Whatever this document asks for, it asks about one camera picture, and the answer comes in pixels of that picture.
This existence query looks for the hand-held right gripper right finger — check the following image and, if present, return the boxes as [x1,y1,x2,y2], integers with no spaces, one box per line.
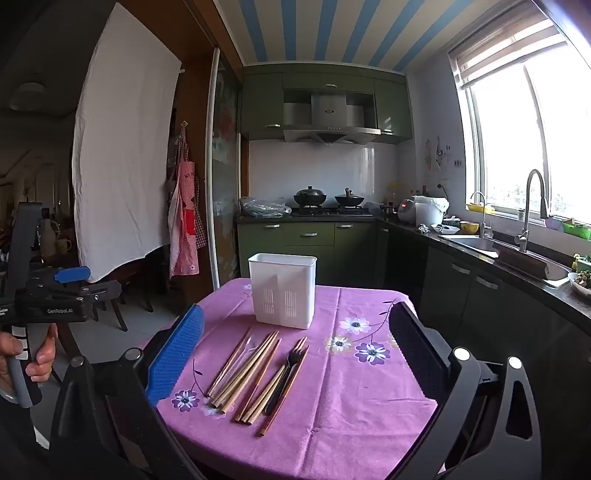
[388,301,543,480]

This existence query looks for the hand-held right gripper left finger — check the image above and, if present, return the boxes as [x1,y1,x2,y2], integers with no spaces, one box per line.
[51,304,206,480]

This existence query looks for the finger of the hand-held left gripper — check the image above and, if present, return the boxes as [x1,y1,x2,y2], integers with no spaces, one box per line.
[54,266,92,284]
[76,280,123,308]

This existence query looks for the clear plastic spoon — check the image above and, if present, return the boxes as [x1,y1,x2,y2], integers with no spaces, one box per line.
[216,335,259,412]

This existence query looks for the bundle of wooden chopsticks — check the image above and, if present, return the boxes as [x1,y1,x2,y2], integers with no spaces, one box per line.
[208,327,309,438]

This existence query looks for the black plastic fork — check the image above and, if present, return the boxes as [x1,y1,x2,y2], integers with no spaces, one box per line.
[264,347,309,415]

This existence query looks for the white plastic utensil holder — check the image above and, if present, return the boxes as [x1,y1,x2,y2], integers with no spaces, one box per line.
[248,253,318,330]

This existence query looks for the person's left forearm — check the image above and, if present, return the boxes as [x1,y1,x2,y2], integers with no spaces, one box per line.
[0,391,49,480]

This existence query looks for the person's left hand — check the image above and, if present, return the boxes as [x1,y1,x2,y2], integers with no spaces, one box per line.
[0,323,59,398]

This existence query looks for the wooden chair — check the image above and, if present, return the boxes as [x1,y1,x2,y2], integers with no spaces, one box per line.
[108,257,156,334]

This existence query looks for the white thermos jug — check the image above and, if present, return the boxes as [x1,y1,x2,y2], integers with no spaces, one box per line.
[40,219,61,260]

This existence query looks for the dark lower cabinets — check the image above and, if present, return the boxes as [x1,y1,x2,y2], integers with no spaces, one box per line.
[376,220,591,398]

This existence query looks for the purple floral tablecloth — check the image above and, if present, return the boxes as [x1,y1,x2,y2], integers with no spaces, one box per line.
[136,277,446,480]

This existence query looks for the red checkered apron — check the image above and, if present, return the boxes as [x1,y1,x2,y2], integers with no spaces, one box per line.
[166,121,208,278]

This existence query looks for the steel sink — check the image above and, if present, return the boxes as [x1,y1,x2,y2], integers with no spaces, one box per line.
[440,233,571,283]

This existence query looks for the white hanging cloth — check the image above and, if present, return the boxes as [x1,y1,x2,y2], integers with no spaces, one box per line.
[71,2,184,284]

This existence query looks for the white lidded container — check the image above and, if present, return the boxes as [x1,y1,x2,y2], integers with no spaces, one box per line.
[413,195,450,227]

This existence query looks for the small steel faucet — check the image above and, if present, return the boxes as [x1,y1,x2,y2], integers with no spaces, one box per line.
[470,191,493,239]

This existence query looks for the green lower cabinets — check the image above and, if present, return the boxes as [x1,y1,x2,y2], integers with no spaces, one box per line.
[237,220,378,288]

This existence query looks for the green cabinets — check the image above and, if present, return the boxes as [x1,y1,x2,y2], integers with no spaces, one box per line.
[237,220,378,288]
[240,64,413,145]

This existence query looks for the sliding glass door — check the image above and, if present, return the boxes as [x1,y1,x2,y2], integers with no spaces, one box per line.
[205,46,244,292]

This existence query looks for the gas stove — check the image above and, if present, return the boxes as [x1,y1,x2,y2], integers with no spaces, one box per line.
[291,205,374,217]

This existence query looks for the black wok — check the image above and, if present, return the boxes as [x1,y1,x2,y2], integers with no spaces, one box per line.
[334,188,366,208]

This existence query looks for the crumpled plastic bag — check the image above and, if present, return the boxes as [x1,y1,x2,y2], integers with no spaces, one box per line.
[239,196,293,218]

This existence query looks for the plate of vegetables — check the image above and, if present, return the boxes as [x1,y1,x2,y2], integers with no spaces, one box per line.
[567,271,591,302]

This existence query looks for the black lidded pot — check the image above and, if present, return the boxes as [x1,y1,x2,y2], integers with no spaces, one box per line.
[294,186,327,208]

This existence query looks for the green containers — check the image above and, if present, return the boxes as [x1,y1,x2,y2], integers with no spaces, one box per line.
[545,217,591,241]

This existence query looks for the tall steel faucet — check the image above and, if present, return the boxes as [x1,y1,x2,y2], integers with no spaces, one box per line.
[515,169,550,253]

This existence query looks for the window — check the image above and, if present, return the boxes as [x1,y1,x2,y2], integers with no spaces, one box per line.
[450,23,591,228]

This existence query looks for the green upper cabinets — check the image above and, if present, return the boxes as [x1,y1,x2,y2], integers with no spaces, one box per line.
[240,64,413,145]

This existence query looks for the steel range hood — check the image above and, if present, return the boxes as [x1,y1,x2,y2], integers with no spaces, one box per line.
[283,90,382,147]

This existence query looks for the roller blind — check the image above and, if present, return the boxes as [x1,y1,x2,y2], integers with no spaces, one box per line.
[447,9,570,92]

